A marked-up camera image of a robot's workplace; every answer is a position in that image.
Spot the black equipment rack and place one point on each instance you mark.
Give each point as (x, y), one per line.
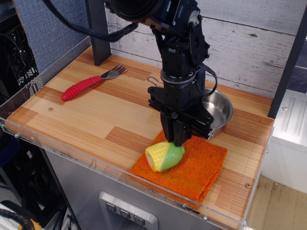
(17, 63)

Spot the white metal side unit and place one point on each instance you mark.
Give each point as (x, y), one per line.
(285, 161)

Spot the yellow green toy corn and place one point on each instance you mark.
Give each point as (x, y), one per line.
(163, 156)

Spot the stainless steel cabinet front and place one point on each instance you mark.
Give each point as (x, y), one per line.
(83, 180)

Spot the red handled fork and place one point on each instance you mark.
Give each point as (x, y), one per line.
(76, 89)

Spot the dark grey right post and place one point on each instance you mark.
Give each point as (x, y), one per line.
(289, 67)

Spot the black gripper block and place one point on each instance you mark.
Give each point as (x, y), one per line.
(181, 111)

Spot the stainless steel pot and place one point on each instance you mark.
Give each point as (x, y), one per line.
(217, 104)

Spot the orange knitted cloth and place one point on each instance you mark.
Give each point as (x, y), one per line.
(193, 176)

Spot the silver dispenser button panel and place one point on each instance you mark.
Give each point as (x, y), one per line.
(120, 214)

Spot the dark grey post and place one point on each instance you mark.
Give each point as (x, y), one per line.
(97, 21)
(289, 67)

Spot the dark grey left post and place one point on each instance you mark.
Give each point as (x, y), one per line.
(97, 21)

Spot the clear acrylic guard rail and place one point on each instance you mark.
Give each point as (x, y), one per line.
(93, 124)

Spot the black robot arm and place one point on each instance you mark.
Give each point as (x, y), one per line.
(176, 25)

